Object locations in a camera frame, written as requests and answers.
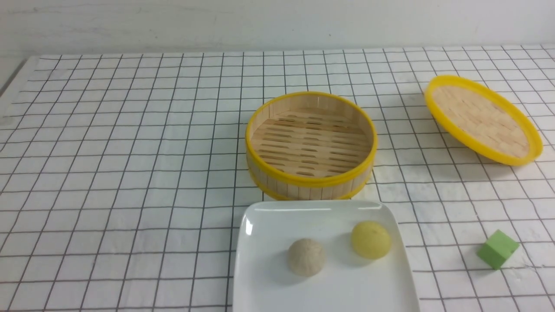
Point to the beige steamed bun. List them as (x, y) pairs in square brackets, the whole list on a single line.
[(306, 257)]

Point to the yellow steamed bun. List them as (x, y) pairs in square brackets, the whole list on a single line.
[(370, 240)]

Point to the white square plate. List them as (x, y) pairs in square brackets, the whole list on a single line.
[(348, 282)]

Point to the yellow-rimmed bamboo steamer basket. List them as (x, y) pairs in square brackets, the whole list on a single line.
[(310, 145)]

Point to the white grid-patterned tablecloth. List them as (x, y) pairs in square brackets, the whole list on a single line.
[(124, 178)]

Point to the yellow-rimmed bamboo steamer lid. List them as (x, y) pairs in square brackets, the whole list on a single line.
[(483, 120)]

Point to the green foam cube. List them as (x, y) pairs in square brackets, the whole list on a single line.
[(497, 249)]

